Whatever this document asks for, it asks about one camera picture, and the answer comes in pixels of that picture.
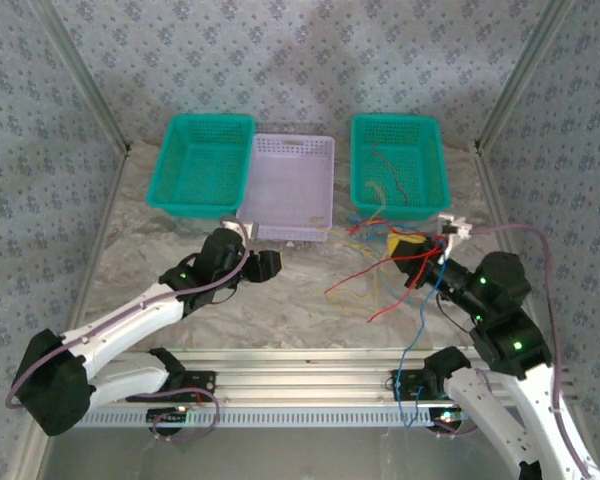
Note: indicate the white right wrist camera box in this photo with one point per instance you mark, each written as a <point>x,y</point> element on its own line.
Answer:
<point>455,227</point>

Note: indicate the small circuit board with LEDs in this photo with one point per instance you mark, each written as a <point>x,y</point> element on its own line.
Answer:
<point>170,414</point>
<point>447,417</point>

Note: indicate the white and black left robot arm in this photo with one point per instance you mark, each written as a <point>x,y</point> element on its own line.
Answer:
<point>130,320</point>

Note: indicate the lilac plastic basket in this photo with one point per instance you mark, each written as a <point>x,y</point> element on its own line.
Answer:
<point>287,190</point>

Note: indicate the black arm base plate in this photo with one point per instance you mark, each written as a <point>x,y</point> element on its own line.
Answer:
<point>405,385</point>
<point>202,382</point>

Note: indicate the green plastic basket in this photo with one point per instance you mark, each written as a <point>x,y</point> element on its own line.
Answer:
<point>420,165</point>
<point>200,165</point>

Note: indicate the aluminium frame post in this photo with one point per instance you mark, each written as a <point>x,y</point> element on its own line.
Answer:
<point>517,75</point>
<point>87,75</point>

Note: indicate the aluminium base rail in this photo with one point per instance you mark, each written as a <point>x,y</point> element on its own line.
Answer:
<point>300,380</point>

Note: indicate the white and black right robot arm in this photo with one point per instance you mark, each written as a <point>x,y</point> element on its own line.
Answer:
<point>485,405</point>

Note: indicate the aluminium table side rail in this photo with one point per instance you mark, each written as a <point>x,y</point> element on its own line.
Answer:
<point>111,200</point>
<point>497,200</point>

